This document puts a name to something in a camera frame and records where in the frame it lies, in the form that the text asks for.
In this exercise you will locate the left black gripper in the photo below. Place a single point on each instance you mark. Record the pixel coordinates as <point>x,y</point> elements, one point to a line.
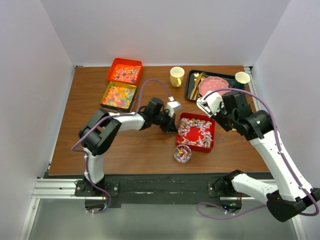
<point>170,126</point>

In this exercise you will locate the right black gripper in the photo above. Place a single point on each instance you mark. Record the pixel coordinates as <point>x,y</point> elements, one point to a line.
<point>226,127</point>

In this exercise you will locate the red tray of lollipops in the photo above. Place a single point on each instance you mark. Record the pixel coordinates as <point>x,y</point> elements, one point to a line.
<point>196,131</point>

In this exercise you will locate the clear plastic jar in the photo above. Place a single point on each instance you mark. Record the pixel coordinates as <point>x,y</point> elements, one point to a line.
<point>182,153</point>

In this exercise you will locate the gold tin of gummies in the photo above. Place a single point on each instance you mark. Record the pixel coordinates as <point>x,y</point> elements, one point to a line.
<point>119,97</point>

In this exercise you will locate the orange tray of candies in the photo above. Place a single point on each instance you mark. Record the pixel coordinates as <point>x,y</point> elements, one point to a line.
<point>125,70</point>

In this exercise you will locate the silver metal scoop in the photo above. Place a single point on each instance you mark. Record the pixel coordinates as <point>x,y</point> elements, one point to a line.
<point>203,106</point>

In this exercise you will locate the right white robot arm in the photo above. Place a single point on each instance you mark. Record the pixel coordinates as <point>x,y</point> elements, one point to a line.
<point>292,194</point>

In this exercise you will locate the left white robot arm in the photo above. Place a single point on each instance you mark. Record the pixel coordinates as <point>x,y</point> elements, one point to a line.
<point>98,134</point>

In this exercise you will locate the pink dotted plate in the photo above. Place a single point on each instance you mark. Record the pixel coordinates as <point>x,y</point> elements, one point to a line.
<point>212,83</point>

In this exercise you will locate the black serving tray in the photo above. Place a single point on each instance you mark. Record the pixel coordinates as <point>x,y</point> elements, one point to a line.
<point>190,81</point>

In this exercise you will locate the dark green mug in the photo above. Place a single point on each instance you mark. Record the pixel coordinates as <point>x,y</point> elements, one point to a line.
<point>241,80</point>

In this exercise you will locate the yellow mug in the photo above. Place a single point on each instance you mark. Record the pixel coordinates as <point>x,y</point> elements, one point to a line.
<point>177,76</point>

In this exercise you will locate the gold knife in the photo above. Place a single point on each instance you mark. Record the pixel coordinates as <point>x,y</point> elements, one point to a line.
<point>196,94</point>

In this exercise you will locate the gold fork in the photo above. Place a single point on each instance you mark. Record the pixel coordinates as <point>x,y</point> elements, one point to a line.
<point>197,77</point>

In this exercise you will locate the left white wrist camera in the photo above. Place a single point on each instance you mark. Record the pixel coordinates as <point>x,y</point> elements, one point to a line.
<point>172,106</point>

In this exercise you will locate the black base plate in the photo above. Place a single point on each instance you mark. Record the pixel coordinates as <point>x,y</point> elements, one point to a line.
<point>159,189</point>

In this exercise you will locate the aluminium frame rail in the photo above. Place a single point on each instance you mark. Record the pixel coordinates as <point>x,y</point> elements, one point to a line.
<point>58,189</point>

